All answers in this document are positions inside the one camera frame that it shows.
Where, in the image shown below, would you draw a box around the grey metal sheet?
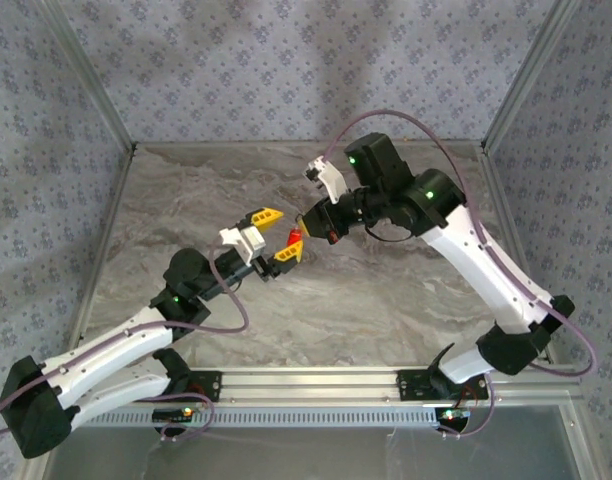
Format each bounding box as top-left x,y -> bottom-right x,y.
40,427 -> 587,480

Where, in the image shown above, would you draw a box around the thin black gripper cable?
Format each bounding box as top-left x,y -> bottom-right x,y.
363,222 -> 415,242

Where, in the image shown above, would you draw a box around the thin aluminium edge rail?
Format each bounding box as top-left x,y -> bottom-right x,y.
135,141 -> 487,150

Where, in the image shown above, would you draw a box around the black mount plate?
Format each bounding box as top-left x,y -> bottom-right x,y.
396,369 -> 437,401
183,370 -> 223,402

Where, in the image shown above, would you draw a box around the aluminium table edge rail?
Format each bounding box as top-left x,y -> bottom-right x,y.
25,144 -> 140,480
478,142 -> 600,480

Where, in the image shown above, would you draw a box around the aluminium mounting rail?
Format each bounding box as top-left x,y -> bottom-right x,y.
205,367 -> 427,404

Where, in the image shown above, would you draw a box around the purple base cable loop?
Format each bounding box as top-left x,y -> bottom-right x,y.
158,391 -> 217,444
438,387 -> 496,440

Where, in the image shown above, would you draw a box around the grey slotted cable duct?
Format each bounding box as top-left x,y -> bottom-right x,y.
88,403 -> 442,429

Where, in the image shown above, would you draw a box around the aluminium frame post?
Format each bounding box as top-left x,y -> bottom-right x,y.
35,0 -> 139,154
480,0 -> 583,151

